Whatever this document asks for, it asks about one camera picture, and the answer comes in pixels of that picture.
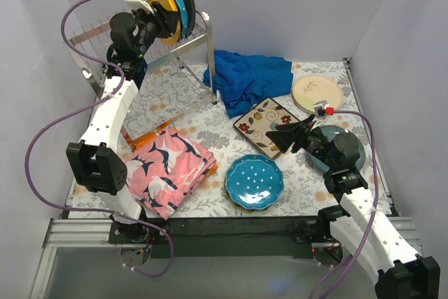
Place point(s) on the floral tablecloth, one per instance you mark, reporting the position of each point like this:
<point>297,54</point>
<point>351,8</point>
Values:
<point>304,190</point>

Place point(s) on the blue polka dot plate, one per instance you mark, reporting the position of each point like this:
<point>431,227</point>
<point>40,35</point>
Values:
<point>254,182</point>

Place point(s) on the blue cloth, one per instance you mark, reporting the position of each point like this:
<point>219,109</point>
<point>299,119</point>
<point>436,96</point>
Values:
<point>246,80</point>

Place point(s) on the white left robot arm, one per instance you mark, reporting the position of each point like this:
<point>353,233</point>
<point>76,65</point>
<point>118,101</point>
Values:
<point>93,159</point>

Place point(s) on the steel dish rack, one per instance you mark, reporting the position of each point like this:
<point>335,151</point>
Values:
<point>171,89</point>

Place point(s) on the square floral plate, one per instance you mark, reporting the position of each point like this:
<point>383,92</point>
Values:
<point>262,118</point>

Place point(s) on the cream round plate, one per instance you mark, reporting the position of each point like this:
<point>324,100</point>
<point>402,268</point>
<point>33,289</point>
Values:
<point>310,89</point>

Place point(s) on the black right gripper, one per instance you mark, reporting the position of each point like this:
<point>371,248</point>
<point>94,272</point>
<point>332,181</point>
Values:
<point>302,138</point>

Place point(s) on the pink patterned cloth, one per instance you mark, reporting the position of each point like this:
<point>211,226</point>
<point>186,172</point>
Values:
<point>167,170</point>

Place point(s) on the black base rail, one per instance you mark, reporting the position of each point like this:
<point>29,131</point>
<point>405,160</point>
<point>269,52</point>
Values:
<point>296,236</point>

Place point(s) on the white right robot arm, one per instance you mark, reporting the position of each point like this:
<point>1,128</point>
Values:
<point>395,267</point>

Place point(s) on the dark teal round plate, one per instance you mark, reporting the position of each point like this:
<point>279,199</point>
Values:
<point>330,131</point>

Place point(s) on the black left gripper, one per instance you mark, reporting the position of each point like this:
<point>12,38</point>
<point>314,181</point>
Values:
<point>160,19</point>

